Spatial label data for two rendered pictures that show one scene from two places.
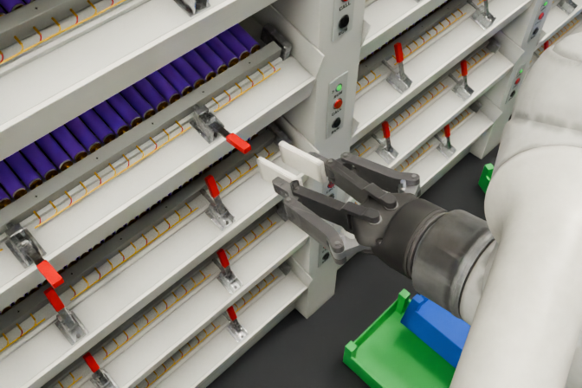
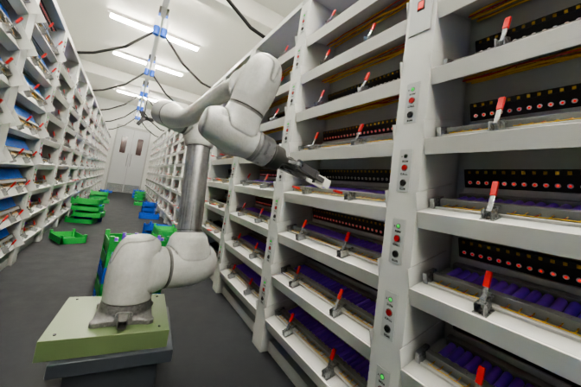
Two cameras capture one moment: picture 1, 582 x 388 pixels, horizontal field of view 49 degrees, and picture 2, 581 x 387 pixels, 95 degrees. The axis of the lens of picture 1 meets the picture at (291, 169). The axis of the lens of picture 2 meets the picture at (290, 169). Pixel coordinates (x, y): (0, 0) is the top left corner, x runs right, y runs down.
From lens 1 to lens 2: 1.22 m
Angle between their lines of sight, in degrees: 102
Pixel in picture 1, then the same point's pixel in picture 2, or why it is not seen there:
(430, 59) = (543, 335)
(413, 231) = not seen: hidden behind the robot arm
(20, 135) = (314, 155)
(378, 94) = (459, 301)
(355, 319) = not seen: outside the picture
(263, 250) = (355, 326)
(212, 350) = (317, 364)
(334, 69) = (397, 211)
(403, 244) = not seen: hidden behind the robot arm
